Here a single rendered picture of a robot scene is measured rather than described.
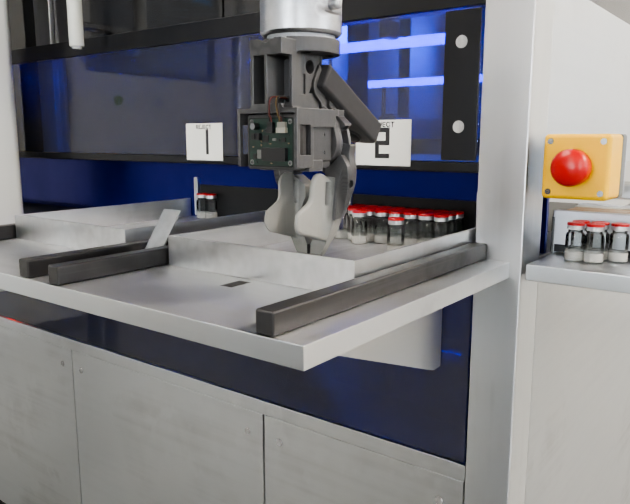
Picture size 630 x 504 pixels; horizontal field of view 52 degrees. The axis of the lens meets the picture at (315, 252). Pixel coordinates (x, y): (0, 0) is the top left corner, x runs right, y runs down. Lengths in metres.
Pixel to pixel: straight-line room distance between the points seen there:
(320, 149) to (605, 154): 0.32
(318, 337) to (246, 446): 0.68
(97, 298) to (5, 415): 1.21
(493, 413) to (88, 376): 0.89
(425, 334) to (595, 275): 0.21
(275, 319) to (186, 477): 0.85
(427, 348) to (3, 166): 0.93
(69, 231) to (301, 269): 0.40
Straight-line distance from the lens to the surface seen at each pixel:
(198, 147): 1.11
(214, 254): 0.72
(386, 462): 0.99
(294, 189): 0.65
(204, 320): 0.54
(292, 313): 0.50
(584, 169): 0.75
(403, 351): 0.79
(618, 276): 0.78
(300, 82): 0.60
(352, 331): 0.52
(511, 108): 0.81
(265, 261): 0.67
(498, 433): 0.88
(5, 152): 1.43
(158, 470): 1.37
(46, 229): 0.99
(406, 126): 0.86
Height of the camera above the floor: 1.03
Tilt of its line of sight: 10 degrees down
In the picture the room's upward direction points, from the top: straight up
